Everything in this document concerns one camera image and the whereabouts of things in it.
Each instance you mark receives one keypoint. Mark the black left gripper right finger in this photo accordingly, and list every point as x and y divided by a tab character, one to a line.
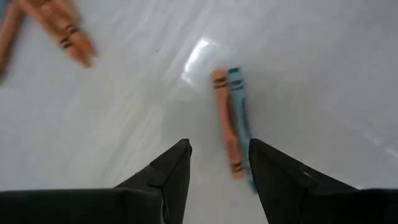
276	186

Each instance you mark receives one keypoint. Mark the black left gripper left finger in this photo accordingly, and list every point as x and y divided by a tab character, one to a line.
174	186

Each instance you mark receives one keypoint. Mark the blue crayon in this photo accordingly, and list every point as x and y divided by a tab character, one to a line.
241	109

